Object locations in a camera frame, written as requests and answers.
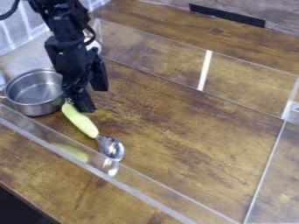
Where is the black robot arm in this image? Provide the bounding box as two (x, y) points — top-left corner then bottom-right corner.
(29, 0), (108, 113)

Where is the green handled metal spoon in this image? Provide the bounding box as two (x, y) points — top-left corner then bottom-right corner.
(59, 102), (125, 161)

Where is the white mushroom toy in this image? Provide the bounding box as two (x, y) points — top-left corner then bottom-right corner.
(83, 31), (101, 53)

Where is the black strip on table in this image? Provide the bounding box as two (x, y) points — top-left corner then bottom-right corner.
(189, 3), (266, 28)

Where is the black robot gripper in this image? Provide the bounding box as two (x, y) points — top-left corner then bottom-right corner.
(43, 36), (108, 113)

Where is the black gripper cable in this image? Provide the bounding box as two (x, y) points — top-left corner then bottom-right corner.
(0, 0), (98, 47)

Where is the small steel pot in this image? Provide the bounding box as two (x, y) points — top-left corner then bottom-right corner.
(0, 68), (65, 116)

